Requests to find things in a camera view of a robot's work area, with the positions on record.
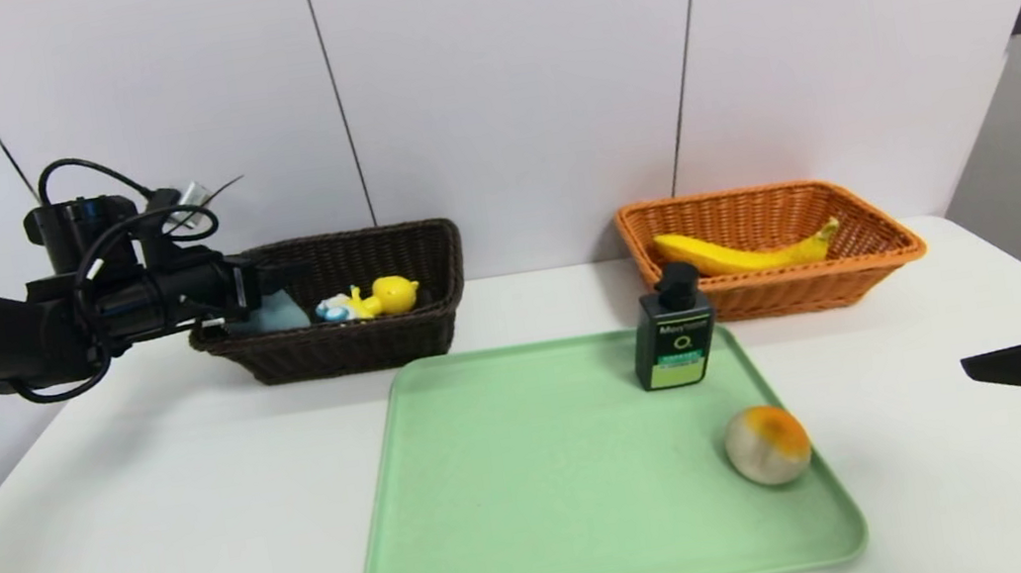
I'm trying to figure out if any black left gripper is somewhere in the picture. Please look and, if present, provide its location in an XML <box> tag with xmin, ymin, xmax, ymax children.
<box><xmin>160</xmin><ymin>243</ymin><xmax>318</xmax><ymax>332</ymax></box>

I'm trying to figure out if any blue plastic cup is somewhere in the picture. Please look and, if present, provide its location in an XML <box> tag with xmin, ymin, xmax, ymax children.
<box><xmin>223</xmin><ymin>287</ymin><xmax>314</xmax><ymax>341</ymax></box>

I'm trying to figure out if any yellow duck toy car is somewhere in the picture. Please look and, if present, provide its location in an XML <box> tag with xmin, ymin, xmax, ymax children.
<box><xmin>312</xmin><ymin>271</ymin><xmax>423</xmax><ymax>329</ymax></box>

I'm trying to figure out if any orange and white peach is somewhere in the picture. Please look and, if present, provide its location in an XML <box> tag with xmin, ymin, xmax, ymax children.
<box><xmin>720</xmin><ymin>399</ymin><xmax>815</xmax><ymax>492</ymax></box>

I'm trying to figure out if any yellow banana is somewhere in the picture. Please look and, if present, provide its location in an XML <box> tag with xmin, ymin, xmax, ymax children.
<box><xmin>648</xmin><ymin>210</ymin><xmax>846</xmax><ymax>287</ymax></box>

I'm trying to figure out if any black pump bottle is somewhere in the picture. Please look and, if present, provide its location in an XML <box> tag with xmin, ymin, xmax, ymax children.
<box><xmin>621</xmin><ymin>257</ymin><xmax>724</xmax><ymax>394</ymax></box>

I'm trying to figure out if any dark brown wicker basket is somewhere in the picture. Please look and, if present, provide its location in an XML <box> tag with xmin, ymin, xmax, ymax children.
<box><xmin>177</xmin><ymin>215</ymin><xmax>479</xmax><ymax>398</ymax></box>

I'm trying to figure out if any orange wicker basket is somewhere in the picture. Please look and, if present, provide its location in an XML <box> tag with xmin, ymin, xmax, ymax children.
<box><xmin>612</xmin><ymin>163</ymin><xmax>933</xmax><ymax>338</ymax></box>

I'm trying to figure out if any light green plastic tray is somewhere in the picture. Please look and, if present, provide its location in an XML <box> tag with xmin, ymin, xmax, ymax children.
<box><xmin>332</xmin><ymin>299</ymin><xmax>872</xmax><ymax>573</ymax></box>

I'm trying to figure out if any thin black cable tie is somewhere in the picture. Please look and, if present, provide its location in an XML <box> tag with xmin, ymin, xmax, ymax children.
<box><xmin>181</xmin><ymin>173</ymin><xmax>248</xmax><ymax>211</ymax></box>

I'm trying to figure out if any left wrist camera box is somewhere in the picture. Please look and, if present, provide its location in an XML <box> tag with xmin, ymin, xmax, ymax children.
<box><xmin>154</xmin><ymin>178</ymin><xmax>214</xmax><ymax>224</ymax></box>

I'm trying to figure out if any black left camera cable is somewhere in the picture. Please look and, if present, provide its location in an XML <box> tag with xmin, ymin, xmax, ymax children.
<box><xmin>34</xmin><ymin>146</ymin><xmax>160</xmax><ymax>220</ymax></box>

